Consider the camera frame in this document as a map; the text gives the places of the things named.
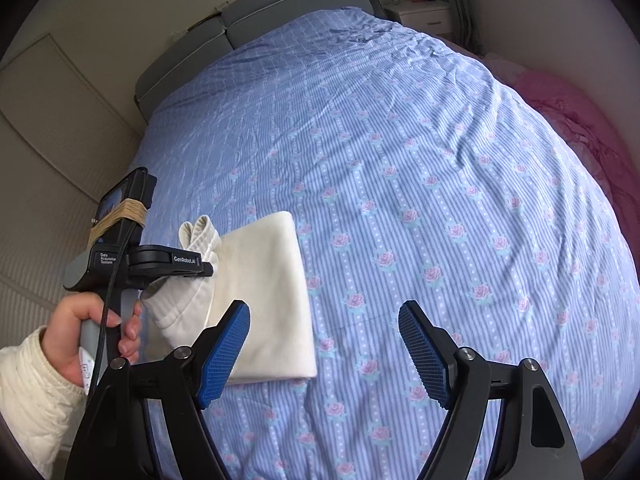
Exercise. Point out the grey-green curtain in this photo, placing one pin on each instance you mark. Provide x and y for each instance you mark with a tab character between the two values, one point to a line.
457	5

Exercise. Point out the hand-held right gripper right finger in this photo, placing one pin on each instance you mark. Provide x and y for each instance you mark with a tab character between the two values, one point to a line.
425	355

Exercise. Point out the person's left forearm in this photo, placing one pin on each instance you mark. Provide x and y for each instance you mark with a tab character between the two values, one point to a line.
30	395

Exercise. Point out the blue floral striped blanket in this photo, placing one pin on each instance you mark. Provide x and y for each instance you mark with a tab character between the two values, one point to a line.
400	160

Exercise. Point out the pink blanket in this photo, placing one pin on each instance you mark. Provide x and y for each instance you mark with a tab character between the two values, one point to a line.
590	125

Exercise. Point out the person's left hand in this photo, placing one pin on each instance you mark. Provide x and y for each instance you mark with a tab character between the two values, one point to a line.
67	335

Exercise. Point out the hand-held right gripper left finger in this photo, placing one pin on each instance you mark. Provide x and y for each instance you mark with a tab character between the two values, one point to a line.
225	355

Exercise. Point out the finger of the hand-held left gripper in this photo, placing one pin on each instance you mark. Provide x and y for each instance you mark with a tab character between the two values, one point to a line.
207	270

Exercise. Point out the white nightstand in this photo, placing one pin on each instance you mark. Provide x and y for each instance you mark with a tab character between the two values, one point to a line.
425	17

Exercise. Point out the white louvered wardrobe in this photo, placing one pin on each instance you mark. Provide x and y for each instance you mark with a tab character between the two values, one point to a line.
45	160

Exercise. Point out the cream white pants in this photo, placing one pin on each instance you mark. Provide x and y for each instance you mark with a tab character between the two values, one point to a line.
270	285

